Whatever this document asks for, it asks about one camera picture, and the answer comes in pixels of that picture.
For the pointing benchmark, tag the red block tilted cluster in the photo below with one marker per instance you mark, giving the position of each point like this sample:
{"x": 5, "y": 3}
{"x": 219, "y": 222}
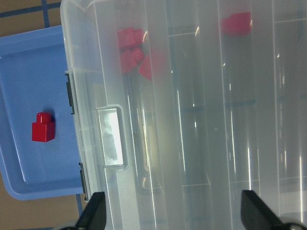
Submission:
{"x": 152, "y": 64}

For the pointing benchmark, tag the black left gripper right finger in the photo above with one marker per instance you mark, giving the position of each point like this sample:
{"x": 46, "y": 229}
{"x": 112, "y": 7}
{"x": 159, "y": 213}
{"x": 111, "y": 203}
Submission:
{"x": 256, "y": 215}

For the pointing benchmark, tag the clear plastic storage box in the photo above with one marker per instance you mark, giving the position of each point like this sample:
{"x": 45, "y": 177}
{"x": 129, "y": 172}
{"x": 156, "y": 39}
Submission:
{"x": 224, "y": 114}

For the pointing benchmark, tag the red block upper cluster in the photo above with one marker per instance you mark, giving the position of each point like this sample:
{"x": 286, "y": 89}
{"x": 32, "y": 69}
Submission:
{"x": 129, "y": 38}

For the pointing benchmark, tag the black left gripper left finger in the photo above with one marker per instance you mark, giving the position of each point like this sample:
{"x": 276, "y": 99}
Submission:
{"x": 94, "y": 215}

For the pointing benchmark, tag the red block in box corner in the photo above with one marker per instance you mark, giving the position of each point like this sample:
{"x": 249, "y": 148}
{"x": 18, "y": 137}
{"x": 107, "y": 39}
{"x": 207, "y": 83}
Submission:
{"x": 238, "y": 24}

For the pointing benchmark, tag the blue plastic tray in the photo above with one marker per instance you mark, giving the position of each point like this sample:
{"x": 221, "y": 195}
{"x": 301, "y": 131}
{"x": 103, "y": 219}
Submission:
{"x": 32, "y": 80}

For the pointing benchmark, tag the red block middle cluster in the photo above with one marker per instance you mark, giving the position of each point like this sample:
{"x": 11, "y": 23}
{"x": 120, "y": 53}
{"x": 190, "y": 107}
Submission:
{"x": 130, "y": 59}

